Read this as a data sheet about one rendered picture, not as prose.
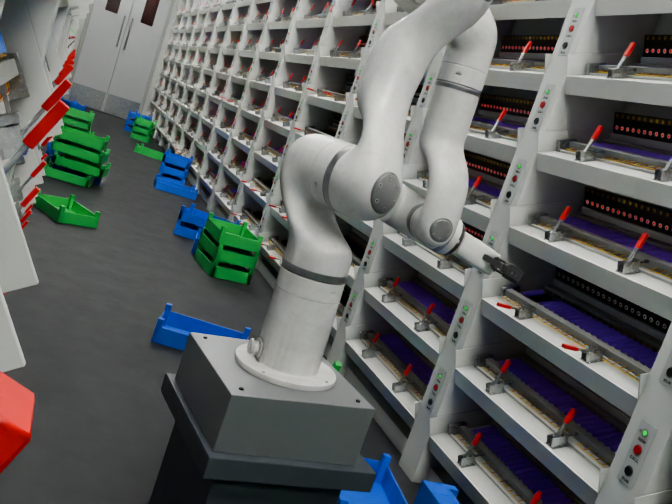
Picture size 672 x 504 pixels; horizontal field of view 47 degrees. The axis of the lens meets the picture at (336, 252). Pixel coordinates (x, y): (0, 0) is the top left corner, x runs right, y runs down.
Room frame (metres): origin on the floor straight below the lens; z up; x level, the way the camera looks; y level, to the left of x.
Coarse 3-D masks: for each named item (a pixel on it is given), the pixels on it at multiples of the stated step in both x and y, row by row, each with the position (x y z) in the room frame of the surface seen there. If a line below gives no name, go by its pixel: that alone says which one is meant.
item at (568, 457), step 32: (480, 352) 1.98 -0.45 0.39; (512, 352) 2.02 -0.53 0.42; (480, 384) 1.86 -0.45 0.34; (512, 384) 1.84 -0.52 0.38; (544, 384) 1.83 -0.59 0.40; (576, 384) 1.79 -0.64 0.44; (512, 416) 1.70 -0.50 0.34; (544, 416) 1.70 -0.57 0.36; (576, 416) 1.67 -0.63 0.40; (608, 416) 1.65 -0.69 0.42; (544, 448) 1.57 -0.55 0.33; (576, 448) 1.55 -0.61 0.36; (608, 448) 1.52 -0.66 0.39; (576, 480) 1.47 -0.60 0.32
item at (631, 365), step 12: (516, 300) 1.91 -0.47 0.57; (528, 300) 1.87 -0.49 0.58; (540, 312) 1.81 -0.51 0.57; (552, 312) 1.79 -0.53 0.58; (552, 324) 1.76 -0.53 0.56; (564, 324) 1.72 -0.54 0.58; (576, 336) 1.67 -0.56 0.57; (588, 336) 1.64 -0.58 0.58; (612, 348) 1.58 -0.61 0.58; (612, 360) 1.56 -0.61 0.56; (624, 360) 1.52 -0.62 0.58; (624, 372) 1.50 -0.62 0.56; (636, 372) 1.49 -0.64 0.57; (648, 372) 1.46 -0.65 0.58
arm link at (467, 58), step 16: (400, 0) 1.45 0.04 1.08; (464, 32) 1.46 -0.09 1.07; (480, 32) 1.47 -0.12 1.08; (496, 32) 1.50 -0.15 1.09; (448, 48) 1.50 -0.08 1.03; (464, 48) 1.48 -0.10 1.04; (480, 48) 1.48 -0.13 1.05; (448, 64) 1.49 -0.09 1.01; (464, 64) 1.48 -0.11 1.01; (480, 64) 1.48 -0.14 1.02; (448, 80) 1.49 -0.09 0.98; (464, 80) 1.48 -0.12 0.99; (480, 80) 1.49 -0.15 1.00
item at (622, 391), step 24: (504, 288) 1.96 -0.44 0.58; (528, 288) 2.01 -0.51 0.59; (504, 312) 1.86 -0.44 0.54; (528, 336) 1.75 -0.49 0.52; (552, 336) 1.70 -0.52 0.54; (552, 360) 1.66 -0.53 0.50; (576, 360) 1.58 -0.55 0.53; (600, 384) 1.51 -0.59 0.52; (624, 384) 1.46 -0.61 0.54; (624, 408) 1.44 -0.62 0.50
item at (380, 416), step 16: (352, 368) 2.62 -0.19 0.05; (352, 384) 2.54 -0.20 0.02; (368, 384) 2.50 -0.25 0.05; (368, 400) 2.40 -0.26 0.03; (384, 400) 2.39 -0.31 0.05; (384, 416) 2.28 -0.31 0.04; (400, 432) 2.17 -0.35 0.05; (400, 448) 2.14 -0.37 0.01; (432, 480) 1.95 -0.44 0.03; (448, 480) 1.93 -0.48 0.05; (464, 496) 1.87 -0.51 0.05
